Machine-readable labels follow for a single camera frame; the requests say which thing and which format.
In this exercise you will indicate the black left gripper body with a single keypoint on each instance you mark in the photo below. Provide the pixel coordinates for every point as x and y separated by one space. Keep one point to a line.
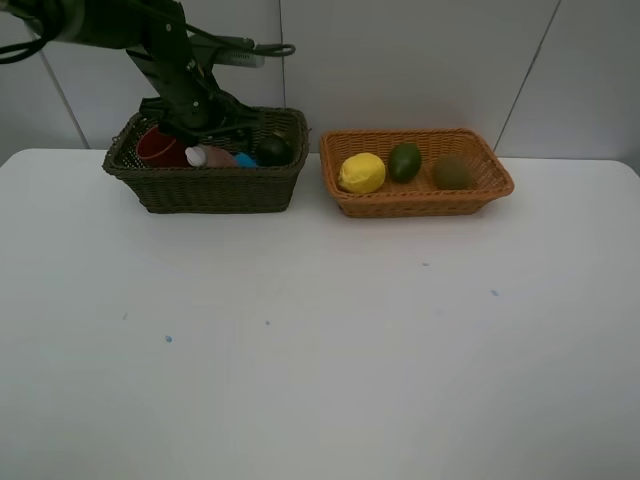
190 104

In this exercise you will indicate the red plastic cup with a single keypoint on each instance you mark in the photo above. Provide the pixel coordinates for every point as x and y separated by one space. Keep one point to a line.
158 150

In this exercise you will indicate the blue whiteboard eraser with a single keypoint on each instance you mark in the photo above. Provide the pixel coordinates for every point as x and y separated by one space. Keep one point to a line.
244 160

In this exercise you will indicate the orange wicker basket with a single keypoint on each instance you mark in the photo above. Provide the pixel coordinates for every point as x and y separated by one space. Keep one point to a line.
420 196

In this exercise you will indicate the dark purple mangosteen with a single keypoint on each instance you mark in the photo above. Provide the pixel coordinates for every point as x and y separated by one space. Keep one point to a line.
273 151

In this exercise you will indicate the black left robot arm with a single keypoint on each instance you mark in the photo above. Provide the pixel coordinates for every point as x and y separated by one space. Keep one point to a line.
176 59

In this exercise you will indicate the dark brown wicker basket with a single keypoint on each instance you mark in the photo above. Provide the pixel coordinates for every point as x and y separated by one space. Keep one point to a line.
226 190

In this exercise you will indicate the yellow lemon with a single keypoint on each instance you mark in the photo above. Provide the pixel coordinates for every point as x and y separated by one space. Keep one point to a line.
363 173

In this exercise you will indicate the pink bottle white cap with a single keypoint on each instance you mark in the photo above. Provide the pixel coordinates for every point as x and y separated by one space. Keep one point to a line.
201 156

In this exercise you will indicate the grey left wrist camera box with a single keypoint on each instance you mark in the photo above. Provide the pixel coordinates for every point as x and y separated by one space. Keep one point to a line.
225 50

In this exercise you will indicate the green lime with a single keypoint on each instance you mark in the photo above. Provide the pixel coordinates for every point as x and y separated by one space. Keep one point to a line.
404 162

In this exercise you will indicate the brown kiwi fruit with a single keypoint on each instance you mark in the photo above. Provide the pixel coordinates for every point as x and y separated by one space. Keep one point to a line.
451 172

